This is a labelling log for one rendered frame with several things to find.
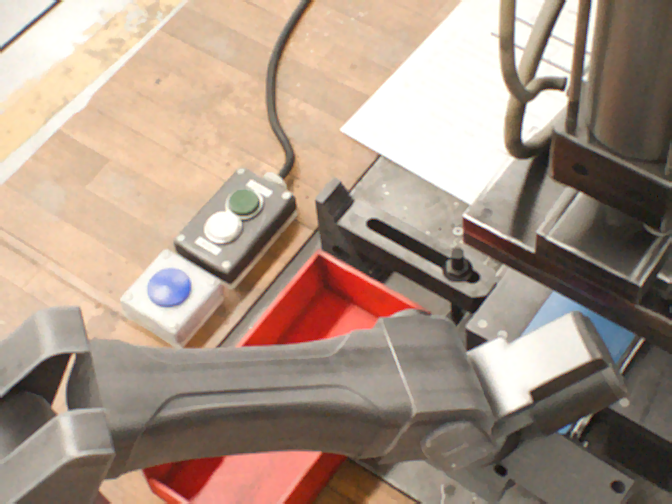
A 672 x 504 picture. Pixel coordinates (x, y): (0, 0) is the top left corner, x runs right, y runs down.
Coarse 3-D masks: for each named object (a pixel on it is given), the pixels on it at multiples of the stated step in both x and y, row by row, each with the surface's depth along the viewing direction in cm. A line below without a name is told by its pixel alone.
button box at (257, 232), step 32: (288, 32) 141; (288, 160) 130; (224, 192) 127; (256, 192) 126; (288, 192) 126; (192, 224) 125; (256, 224) 124; (288, 224) 128; (192, 256) 124; (224, 256) 123; (256, 256) 125
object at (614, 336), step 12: (552, 300) 110; (564, 300) 110; (552, 312) 109; (564, 312) 109; (588, 312) 109; (540, 324) 109; (600, 324) 109; (612, 324) 108; (612, 336) 108; (624, 336) 108; (612, 348) 107; (564, 432) 104
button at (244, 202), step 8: (240, 192) 125; (248, 192) 125; (232, 200) 125; (240, 200) 125; (248, 200) 125; (256, 200) 125; (232, 208) 125; (240, 208) 124; (248, 208) 124; (256, 208) 125
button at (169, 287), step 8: (160, 272) 121; (168, 272) 121; (176, 272) 121; (184, 272) 121; (152, 280) 121; (160, 280) 121; (168, 280) 121; (176, 280) 121; (184, 280) 121; (152, 288) 120; (160, 288) 120; (168, 288) 120; (176, 288) 120; (184, 288) 120; (152, 296) 120; (160, 296) 120; (168, 296) 120; (176, 296) 120; (184, 296) 120; (160, 304) 120; (168, 304) 119; (176, 304) 120
